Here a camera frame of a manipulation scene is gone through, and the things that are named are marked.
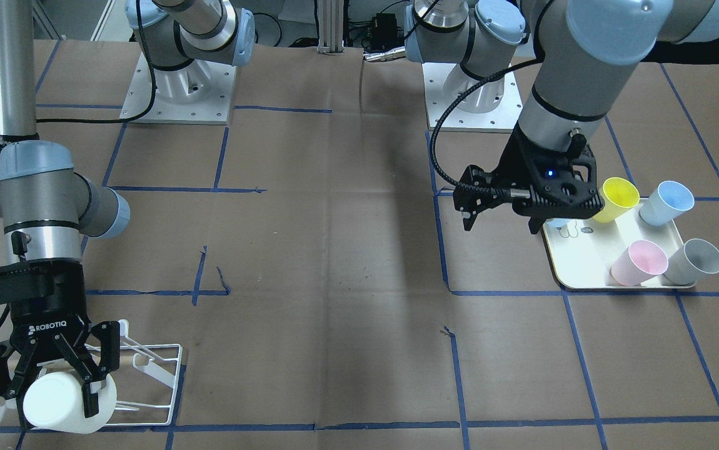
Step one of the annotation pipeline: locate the cream plastic tray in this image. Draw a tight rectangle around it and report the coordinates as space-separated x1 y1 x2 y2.
542 207 683 291

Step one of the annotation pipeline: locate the white plastic cup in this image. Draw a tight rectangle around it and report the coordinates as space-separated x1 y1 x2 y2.
23 371 117 434

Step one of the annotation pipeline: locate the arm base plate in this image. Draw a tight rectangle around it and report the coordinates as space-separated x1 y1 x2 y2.
134 60 238 126
423 62 522 133

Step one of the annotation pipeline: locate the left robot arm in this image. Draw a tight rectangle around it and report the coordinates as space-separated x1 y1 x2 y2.
403 1 719 233

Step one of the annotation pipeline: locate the grey plastic cup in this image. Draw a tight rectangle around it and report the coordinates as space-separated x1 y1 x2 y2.
663 238 719 285

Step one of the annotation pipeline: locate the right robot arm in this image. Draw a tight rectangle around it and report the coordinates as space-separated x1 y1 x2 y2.
0 1 131 433

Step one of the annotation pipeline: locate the light blue plastic cup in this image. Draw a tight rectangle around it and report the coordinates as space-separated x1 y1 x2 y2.
545 217 571 228

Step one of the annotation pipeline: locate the yellow plastic cup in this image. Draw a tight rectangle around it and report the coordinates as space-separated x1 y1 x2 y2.
592 177 640 223

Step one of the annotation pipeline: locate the black braided cable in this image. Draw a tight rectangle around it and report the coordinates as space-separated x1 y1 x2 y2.
428 59 545 188

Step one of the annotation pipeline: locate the aluminium frame post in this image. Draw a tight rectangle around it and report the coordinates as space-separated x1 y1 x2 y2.
316 0 348 54

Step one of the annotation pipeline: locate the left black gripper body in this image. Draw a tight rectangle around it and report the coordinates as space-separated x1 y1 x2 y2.
452 128 603 219

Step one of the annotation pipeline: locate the white wire cup rack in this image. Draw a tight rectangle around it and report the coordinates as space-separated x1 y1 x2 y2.
0 319 183 433

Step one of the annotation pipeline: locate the pink plastic cup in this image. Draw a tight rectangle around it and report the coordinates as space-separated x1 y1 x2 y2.
610 239 669 286

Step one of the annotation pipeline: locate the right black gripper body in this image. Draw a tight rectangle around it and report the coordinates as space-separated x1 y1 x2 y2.
0 259 90 365

